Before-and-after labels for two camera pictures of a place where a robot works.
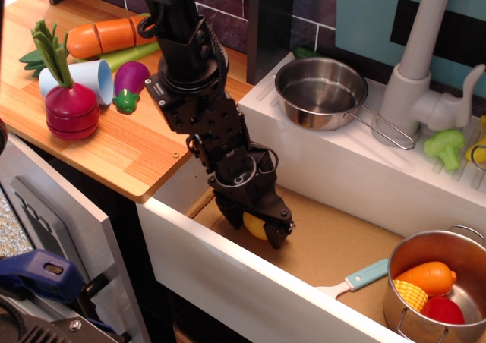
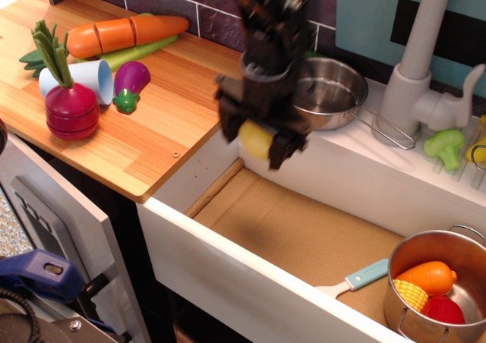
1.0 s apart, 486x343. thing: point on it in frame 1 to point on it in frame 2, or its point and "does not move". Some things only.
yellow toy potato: (254, 225) to (256, 137)
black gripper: (259, 196) to (269, 102)
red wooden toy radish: (72, 111) does not move
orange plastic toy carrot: (435, 278) does not move
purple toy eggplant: (130, 79) does not move
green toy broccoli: (445, 145) does not move
